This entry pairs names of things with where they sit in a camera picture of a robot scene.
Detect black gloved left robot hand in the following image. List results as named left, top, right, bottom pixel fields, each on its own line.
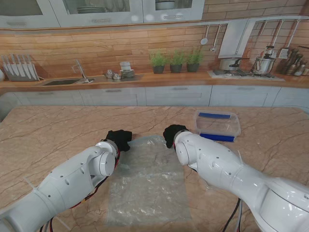
left=105, top=130, right=133, bottom=153

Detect red black arm cable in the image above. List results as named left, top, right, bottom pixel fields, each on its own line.
left=40, top=147, right=121, bottom=232
left=222, top=198, right=243, bottom=232

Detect clear bubble film sheet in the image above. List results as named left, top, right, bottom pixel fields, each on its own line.
left=106, top=135, right=193, bottom=227

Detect printed kitchen backdrop banner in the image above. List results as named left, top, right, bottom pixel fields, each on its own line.
left=0, top=0, right=309, bottom=108

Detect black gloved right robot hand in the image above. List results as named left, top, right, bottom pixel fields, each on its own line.
left=163, top=124, right=188, bottom=149

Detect red black left arm cable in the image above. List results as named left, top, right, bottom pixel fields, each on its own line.
left=40, top=147, right=121, bottom=232

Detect clear plastic crate blue handles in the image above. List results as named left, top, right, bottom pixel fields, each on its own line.
left=194, top=110, right=241, bottom=143

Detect red black right arm cable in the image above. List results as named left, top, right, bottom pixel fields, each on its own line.
left=222, top=198, right=243, bottom=232

